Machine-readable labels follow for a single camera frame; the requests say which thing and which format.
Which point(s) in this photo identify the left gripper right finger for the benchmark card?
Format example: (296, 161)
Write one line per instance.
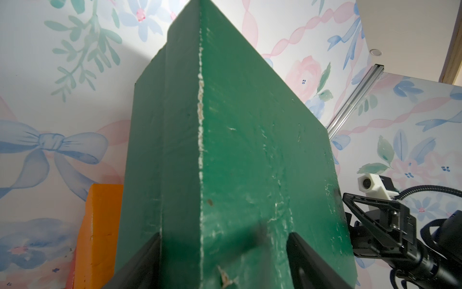
(308, 269)

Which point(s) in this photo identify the right corner aluminium post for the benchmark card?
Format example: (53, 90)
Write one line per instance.
(362, 89)

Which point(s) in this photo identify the orange shoebox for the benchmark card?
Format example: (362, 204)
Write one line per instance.
(97, 239)

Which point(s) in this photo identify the red shoebox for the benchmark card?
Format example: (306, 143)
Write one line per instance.
(70, 281)

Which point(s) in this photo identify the green shoebox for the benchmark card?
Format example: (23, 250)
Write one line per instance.
(224, 162)

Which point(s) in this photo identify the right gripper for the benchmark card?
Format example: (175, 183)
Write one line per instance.
(386, 230)

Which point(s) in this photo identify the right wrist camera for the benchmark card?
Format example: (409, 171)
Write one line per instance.
(377, 186)

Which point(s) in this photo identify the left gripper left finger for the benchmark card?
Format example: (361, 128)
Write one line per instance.
(142, 271)

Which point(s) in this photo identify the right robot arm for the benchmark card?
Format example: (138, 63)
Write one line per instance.
(443, 239)

